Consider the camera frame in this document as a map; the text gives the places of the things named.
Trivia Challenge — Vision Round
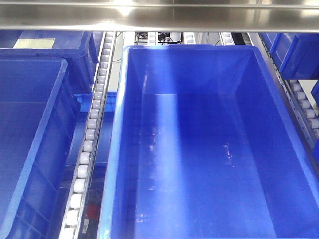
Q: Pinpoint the blue bin with label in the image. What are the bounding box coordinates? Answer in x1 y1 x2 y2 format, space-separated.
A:
0 30 103 94

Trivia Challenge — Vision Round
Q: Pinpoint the white roller track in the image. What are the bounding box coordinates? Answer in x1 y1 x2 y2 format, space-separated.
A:
58 31 118 239
248 33 319 150

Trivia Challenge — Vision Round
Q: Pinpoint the large blue centre bin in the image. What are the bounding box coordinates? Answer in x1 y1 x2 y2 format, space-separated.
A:
98 45 319 239

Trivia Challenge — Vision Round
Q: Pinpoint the right white roller track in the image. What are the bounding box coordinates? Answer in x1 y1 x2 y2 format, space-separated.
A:
248 33 319 150

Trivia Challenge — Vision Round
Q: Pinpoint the stainless steel shelf beam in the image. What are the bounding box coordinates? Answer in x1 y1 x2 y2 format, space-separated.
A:
0 0 319 33

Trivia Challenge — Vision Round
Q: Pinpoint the left white roller track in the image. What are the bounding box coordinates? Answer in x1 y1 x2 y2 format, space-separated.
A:
58 31 118 239

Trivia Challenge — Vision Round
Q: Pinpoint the blue bin at left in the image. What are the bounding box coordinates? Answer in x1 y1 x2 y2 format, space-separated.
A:
0 57 79 239

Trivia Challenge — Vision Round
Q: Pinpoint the blue bin upper right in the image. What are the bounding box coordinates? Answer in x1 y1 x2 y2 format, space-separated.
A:
259 32 319 80

